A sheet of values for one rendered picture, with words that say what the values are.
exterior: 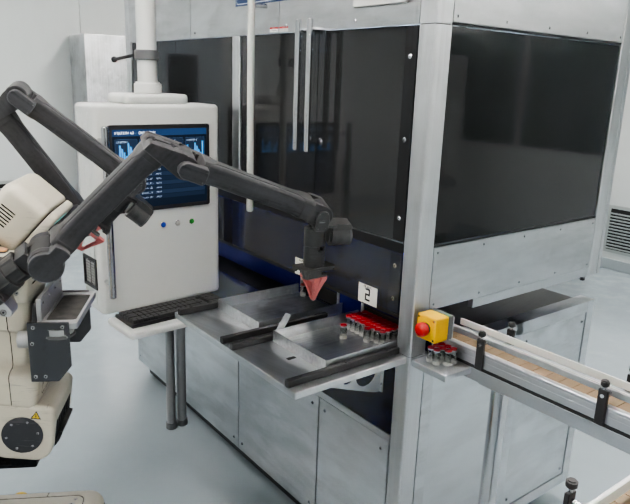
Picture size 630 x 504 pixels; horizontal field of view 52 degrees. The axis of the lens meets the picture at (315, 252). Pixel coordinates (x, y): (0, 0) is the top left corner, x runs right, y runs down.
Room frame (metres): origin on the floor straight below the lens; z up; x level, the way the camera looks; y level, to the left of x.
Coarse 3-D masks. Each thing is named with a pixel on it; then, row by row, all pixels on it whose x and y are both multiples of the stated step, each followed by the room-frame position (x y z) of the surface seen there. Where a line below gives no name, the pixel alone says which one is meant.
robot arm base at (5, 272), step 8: (8, 256) 1.39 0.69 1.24; (0, 264) 1.38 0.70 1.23; (8, 264) 1.37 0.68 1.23; (0, 272) 1.36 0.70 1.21; (8, 272) 1.37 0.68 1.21; (16, 272) 1.37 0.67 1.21; (24, 272) 1.38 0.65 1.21; (0, 280) 1.36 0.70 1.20; (8, 280) 1.36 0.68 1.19; (16, 280) 1.38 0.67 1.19; (24, 280) 1.40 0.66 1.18; (0, 288) 1.36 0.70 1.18; (8, 288) 1.37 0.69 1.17; (16, 288) 1.38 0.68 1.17; (0, 296) 1.35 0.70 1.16; (8, 296) 1.38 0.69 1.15; (0, 304) 1.34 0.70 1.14
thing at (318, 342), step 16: (320, 320) 1.92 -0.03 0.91; (336, 320) 1.96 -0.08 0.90; (288, 336) 1.84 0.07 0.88; (304, 336) 1.85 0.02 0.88; (320, 336) 1.86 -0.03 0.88; (336, 336) 1.86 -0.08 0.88; (352, 336) 1.87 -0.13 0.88; (304, 352) 1.68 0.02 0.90; (320, 352) 1.74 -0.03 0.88; (336, 352) 1.74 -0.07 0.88; (352, 352) 1.67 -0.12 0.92; (368, 352) 1.70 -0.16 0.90; (320, 368) 1.63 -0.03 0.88
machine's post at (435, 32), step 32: (448, 0) 1.74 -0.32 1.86; (448, 32) 1.75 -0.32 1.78; (448, 64) 1.75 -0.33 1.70; (416, 96) 1.75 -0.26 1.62; (416, 128) 1.75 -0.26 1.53; (416, 160) 1.74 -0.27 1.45; (416, 192) 1.73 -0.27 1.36; (416, 224) 1.73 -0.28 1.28; (416, 256) 1.72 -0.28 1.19; (416, 288) 1.72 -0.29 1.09; (416, 320) 1.72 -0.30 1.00; (416, 352) 1.73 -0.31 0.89; (416, 384) 1.74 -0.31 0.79; (416, 416) 1.74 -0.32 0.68; (416, 448) 1.75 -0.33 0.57
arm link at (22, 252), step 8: (32, 240) 1.43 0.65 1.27; (40, 240) 1.42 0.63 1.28; (48, 240) 1.42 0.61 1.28; (16, 248) 1.42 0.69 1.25; (24, 248) 1.40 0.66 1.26; (32, 248) 1.40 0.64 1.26; (16, 256) 1.38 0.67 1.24; (24, 256) 1.38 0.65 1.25; (16, 264) 1.39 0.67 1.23; (24, 264) 1.38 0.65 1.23
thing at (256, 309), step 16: (272, 288) 2.21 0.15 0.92; (288, 288) 2.26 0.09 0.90; (224, 304) 2.05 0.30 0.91; (240, 304) 2.12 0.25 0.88; (256, 304) 2.13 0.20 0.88; (272, 304) 2.14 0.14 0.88; (288, 304) 2.14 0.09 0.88; (304, 304) 2.15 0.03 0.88; (320, 304) 2.15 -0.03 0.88; (336, 304) 2.07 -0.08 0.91; (240, 320) 1.96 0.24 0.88; (256, 320) 1.89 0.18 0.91; (272, 320) 1.91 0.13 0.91
